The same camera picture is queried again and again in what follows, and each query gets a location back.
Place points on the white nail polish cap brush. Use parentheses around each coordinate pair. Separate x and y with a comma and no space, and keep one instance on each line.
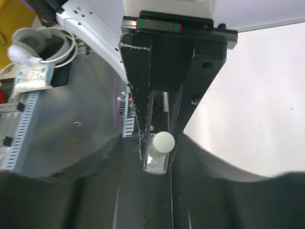
(159,148)

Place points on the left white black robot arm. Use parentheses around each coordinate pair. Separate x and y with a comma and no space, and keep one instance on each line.
(167,51)

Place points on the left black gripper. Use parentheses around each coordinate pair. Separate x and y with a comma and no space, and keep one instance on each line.
(206,60)

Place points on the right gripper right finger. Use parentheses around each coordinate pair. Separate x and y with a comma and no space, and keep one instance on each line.
(209,193)

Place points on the white slotted cable duct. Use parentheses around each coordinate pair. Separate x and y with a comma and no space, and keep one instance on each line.
(16,120)

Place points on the white headphones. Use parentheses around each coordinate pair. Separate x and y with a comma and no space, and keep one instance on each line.
(28,43)

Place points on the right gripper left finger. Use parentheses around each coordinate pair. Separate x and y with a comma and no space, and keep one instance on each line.
(107,190)

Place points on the clear nail polish bottle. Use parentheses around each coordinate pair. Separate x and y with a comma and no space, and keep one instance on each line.
(157,170)

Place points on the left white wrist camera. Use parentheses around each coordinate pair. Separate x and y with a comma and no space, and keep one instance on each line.
(192,8)

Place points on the white packet with label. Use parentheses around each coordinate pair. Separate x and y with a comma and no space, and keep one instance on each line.
(32,79)

